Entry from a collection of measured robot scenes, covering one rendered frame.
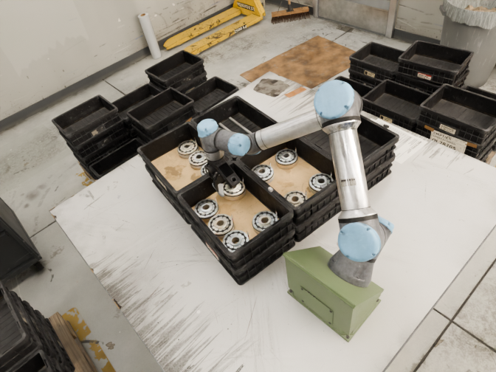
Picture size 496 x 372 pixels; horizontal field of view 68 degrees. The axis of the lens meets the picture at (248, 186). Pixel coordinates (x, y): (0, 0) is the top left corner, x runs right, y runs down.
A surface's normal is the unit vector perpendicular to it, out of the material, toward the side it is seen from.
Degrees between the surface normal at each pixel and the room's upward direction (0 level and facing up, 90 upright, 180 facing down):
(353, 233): 54
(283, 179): 0
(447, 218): 0
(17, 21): 90
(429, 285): 0
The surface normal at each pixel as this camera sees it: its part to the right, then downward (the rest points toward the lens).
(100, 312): -0.14, -0.67
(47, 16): 0.67, 0.47
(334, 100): -0.49, -0.10
